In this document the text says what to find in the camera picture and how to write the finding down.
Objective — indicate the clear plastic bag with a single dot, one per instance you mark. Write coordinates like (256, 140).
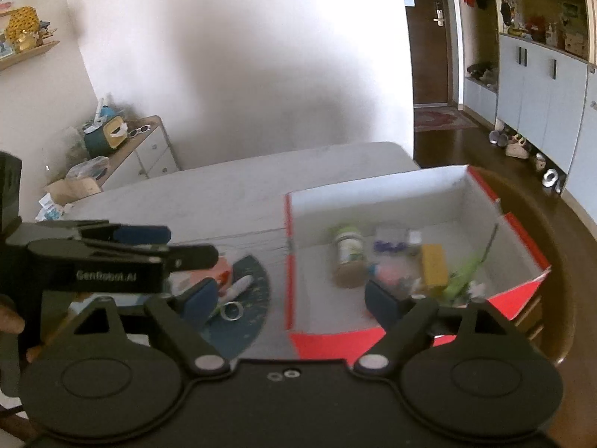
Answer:
(88, 168)

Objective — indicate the yellow rectangular box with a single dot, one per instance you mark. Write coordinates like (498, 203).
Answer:
(433, 266)

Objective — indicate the wooden chair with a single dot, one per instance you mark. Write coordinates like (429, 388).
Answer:
(557, 336)

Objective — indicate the green jar with tan lid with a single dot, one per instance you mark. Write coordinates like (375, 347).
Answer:
(349, 256)

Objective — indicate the red patterned rug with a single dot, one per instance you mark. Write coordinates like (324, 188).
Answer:
(443, 119)

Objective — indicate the wooden wall shelf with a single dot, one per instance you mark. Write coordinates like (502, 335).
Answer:
(28, 56)

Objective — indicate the white sunglasses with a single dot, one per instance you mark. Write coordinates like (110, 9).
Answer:
(139, 129)

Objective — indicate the wooden sideboard with white drawers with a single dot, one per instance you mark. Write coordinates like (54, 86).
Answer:
(149, 154)

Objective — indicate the beige shoe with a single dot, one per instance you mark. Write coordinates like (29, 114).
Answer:
(518, 147)

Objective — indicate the brown cardboard box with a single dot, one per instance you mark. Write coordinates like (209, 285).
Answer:
(74, 191)

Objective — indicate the bright green highlighter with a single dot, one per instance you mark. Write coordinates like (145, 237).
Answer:
(459, 276)

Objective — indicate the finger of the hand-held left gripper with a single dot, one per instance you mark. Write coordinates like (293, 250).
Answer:
(140, 234)
(186, 256)

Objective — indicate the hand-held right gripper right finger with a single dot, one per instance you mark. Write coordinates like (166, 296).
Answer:
(380, 302)

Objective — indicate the grey shoe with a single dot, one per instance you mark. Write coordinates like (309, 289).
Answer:
(498, 137)

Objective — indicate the brown wooden door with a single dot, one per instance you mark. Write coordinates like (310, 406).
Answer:
(429, 32)

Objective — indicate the pink shell dish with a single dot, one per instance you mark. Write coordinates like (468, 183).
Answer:
(223, 268)

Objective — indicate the person's left hand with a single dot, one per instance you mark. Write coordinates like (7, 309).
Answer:
(11, 319)

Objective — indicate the red cardboard box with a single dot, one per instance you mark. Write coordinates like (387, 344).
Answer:
(326, 343)

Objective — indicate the teal and yellow tissue box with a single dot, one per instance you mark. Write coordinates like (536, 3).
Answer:
(105, 135)

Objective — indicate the white wall cabinets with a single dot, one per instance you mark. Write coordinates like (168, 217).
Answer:
(545, 79)

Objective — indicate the yellow ornament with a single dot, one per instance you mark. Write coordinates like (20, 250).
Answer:
(21, 28)

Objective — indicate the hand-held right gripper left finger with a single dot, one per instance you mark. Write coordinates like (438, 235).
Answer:
(200, 299)

